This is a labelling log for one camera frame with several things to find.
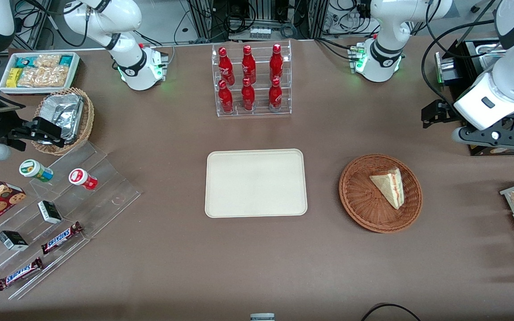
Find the small dark box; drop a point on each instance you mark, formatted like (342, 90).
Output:
(12, 240)
(50, 212)

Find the light wicker basket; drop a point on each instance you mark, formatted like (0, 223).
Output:
(86, 120)

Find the red lid cup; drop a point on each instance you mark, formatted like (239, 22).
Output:
(80, 178)

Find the white power strip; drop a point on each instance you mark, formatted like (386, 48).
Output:
(260, 32)

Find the cream plastic tray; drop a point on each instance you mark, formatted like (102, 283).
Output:
(252, 183)

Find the clear acrylic stepped shelf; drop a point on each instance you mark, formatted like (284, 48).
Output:
(105, 196)

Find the red bottle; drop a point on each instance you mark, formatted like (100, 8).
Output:
(225, 98)
(248, 66)
(248, 96)
(225, 67)
(276, 63)
(275, 95)

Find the snickers bar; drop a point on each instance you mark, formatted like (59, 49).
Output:
(60, 238)
(19, 274)

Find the yellow snack pack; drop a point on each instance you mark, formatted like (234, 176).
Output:
(14, 77)

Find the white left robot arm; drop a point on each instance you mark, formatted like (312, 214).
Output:
(382, 44)

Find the green lid cup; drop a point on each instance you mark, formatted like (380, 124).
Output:
(34, 169)

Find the black food warmer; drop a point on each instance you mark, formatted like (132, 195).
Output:
(462, 67)

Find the brown wicker basket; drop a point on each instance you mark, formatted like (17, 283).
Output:
(364, 196)

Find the silver foil pack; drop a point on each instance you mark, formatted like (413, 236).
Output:
(60, 101)
(70, 122)

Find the teal snack pack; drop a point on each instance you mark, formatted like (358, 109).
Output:
(25, 61)
(66, 60)

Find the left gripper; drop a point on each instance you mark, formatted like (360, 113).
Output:
(445, 113)

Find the clear acrylic bottle rack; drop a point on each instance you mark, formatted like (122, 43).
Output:
(261, 111)

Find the white snack bin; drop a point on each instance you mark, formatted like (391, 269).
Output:
(5, 87)

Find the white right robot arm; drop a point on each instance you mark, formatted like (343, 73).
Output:
(127, 67)

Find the triangle sandwich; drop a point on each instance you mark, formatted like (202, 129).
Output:
(390, 187)

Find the clear cracker bag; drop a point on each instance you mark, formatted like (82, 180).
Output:
(47, 61)
(45, 76)

